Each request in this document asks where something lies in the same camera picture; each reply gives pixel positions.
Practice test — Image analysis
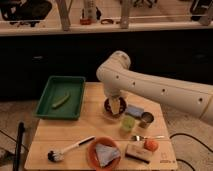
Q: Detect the green plastic cup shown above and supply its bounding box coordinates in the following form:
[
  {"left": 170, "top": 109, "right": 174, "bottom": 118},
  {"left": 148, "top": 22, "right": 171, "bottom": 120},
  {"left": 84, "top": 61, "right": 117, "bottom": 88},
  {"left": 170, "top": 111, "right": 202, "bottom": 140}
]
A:
[{"left": 121, "top": 115, "right": 135, "bottom": 132}]

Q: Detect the wooden block sponge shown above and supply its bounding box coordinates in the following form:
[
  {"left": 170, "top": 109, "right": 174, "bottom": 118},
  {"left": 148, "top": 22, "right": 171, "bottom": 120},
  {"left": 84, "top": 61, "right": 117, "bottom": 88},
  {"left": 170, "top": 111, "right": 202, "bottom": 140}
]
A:
[{"left": 125, "top": 144, "right": 152, "bottom": 164}]

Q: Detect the blue sponge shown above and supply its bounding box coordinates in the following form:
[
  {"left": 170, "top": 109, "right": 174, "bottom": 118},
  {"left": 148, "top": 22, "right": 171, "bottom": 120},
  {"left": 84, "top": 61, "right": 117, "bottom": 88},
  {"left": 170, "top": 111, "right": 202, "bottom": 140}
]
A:
[{"left": 126, "top": 105, "right": 144, "bottom": 118}]

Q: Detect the black floor cable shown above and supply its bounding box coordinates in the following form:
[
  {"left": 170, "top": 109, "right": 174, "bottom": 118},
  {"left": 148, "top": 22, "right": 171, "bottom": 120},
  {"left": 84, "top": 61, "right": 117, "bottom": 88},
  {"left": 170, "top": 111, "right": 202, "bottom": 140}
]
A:
[{"left": 169, "top": 132, "right": 213, "bottom": 171}]

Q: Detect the metal spoon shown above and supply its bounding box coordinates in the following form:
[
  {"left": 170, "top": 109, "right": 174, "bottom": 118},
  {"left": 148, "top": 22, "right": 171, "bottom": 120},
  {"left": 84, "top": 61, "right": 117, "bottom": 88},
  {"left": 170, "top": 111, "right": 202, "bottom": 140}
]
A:
[{"left": 131, "top": 135, "right": 165, "bottom": 141}]

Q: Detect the orange plate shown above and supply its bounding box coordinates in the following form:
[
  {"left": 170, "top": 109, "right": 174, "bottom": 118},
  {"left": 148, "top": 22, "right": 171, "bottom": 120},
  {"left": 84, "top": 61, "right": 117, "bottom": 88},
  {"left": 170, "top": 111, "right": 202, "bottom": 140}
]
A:
[{"left": 86, "top": 137, "right": 121, "bottom": 171}]

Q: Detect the orange fruit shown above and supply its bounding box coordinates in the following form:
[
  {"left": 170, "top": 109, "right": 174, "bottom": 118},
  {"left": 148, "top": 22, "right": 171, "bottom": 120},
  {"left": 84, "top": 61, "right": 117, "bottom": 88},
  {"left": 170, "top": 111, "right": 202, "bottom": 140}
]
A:
[{"left": 144, "top": 139, "right": 159, "bottom": 152}]

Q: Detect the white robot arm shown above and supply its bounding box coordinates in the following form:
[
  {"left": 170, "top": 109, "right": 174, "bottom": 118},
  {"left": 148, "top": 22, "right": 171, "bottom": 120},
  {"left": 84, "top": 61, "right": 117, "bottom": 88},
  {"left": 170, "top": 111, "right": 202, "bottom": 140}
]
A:
[{"left": 96, "top": 51, "right": 213, "bottom": 126}]

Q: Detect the white dish brush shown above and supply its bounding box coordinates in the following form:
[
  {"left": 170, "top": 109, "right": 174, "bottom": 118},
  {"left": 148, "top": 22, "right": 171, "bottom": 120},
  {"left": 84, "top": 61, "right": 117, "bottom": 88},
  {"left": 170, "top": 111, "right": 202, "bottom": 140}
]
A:
[{"left": 47, "top": 136, "right": 95, "bottom": 162}]

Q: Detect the metal cup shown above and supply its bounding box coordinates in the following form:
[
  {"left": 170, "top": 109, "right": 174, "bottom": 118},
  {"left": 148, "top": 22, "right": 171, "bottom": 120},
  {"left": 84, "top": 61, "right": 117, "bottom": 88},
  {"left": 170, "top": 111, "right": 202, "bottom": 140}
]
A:
[{"left": 139, "top": 112, "right": 154, "bottom": 129}]

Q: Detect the dark bowl with beans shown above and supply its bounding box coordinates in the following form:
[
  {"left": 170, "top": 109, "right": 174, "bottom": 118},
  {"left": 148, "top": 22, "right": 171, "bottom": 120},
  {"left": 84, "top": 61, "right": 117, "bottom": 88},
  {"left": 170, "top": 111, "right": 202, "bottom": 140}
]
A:
[{"left": 104, "top": 97, "right": 126, "bottom": 115}]

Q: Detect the white bottle on shelf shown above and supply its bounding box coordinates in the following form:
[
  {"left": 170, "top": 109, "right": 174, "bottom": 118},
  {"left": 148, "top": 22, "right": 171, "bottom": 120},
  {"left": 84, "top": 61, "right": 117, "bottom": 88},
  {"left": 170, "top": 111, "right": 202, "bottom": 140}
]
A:
[{"left": 80, "top": 0, "right": 101, "bottom": 25}]

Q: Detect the black bag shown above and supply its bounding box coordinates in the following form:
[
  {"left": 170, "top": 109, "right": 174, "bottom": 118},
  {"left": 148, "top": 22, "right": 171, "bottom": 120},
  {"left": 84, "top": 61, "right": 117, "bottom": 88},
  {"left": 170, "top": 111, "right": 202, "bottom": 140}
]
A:
[{"left": 0, "top": 0, "right": 52, "bottom": 27}]

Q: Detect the black office chair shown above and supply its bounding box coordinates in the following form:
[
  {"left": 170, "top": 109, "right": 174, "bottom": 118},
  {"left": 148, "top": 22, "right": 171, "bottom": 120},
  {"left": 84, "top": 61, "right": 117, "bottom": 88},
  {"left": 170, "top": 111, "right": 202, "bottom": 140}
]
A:
[{"left": 132, "top": 0, "right": 158, "bottom": 8}]

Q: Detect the grey folded cloth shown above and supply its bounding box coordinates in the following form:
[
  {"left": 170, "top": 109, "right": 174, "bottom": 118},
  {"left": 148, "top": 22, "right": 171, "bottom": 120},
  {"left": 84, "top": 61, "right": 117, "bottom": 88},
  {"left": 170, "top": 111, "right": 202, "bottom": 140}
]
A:
[{"left": 95, "top": 143, "right": 120, "bottom": 167}]

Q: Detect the black pole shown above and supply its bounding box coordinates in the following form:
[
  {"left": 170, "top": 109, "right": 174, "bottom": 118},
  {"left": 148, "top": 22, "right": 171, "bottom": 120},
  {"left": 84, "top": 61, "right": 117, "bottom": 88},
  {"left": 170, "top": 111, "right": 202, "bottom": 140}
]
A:
[{"left": 12, "top": 122, "right": 25, "bottom": 171}]

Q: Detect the green plastic tray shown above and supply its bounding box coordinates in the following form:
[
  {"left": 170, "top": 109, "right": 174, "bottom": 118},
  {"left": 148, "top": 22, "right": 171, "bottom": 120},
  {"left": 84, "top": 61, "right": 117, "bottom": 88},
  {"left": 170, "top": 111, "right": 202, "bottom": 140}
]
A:
[{"left": 35, "top": 76, "right": 86, "bottom": 120}]

